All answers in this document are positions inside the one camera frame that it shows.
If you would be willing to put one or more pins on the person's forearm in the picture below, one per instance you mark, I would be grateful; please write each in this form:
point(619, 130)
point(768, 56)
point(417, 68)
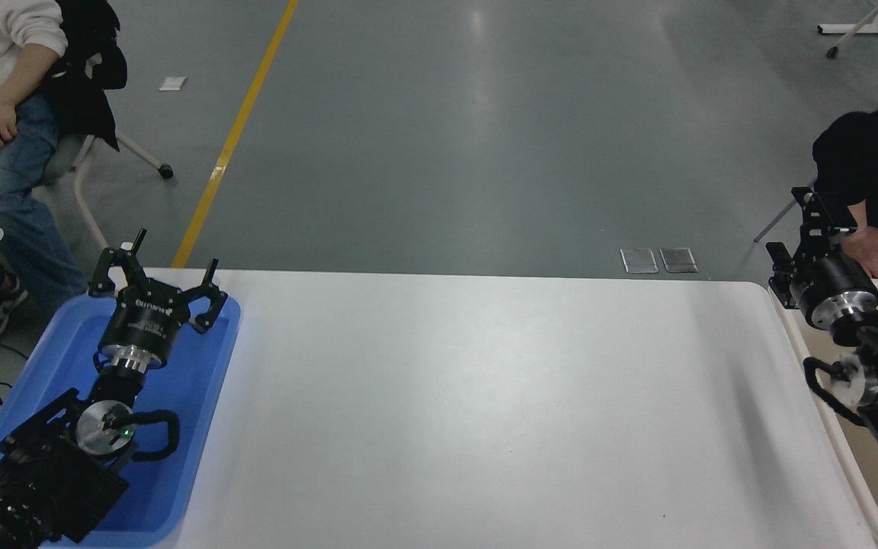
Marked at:
point(27, 72)

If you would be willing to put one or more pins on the white wheeled office chair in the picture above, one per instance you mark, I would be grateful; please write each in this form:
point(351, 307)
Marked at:
point(65, 156)

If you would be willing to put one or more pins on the blue plastic tray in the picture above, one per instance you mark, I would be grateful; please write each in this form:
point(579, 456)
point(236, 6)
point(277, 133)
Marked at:
point(187, 396)

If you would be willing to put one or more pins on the white wheeled stand base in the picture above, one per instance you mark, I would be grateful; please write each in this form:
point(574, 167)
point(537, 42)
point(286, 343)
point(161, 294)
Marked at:
point(866, 28)

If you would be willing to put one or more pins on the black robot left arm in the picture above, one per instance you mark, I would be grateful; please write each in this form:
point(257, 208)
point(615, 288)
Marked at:
point(50, 474)

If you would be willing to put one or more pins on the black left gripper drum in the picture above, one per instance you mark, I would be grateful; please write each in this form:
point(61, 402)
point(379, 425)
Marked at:
point(142, 326)

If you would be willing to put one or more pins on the black jacket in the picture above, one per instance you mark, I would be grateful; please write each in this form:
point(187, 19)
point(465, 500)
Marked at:
point(84, 69)

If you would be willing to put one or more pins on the grey metal rod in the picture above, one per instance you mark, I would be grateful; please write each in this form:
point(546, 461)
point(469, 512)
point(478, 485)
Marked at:
point(774, 223)

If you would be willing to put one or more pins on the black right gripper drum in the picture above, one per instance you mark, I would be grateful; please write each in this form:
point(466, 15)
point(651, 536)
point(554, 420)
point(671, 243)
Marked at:
point(828, 280)

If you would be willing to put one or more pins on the silver metal floor plate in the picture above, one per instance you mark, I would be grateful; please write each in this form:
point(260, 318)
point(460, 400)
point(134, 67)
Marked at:
point(639, 260)
point(677, 260)

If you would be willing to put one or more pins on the large pale bin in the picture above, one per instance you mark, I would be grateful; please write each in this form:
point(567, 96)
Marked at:
point(877, 499)

